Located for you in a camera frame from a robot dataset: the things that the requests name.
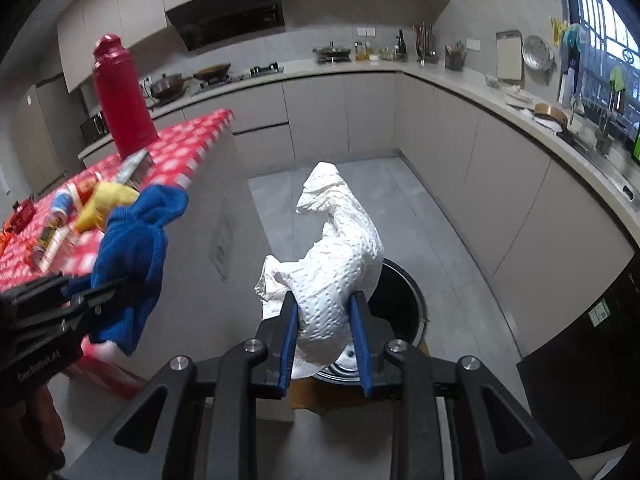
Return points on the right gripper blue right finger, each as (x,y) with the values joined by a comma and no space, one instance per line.
(359,341)

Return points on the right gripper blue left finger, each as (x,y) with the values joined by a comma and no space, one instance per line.
(289,341)

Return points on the white paper towel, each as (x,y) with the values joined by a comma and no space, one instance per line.
(348,258)

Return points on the blue cloth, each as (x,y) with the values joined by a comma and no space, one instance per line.
(134,249)

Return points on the red paper cup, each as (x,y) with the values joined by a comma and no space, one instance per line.
(82,190)

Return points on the black trash bucket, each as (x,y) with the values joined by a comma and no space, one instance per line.
(399,300)

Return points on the red checkered tablecloth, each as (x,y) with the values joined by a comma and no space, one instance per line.
(176,154)

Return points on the long snack tube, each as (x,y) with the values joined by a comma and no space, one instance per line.
(50,253)

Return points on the blue white small cup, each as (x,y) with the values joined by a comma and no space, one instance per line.
(62,207)

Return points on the green white scrub pad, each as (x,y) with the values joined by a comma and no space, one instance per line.
(134,169)

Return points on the beige refrigerator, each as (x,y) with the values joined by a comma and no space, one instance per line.
(46,134)

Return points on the black microwave oven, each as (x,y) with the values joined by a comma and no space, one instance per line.
(94,128)

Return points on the red thermos flask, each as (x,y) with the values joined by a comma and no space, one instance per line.
(123,106)

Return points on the gas stove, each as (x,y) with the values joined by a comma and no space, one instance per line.
(251,73)

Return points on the wok on stove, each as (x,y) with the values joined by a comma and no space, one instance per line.
(216,72)

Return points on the black utensil holder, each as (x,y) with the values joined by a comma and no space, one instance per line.
(455,55)

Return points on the black range hood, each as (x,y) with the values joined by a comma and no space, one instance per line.
(200,23)

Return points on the white cutting board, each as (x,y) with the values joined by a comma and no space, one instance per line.
(509,45)

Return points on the round metal strainer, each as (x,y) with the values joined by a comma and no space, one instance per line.
(536,53)

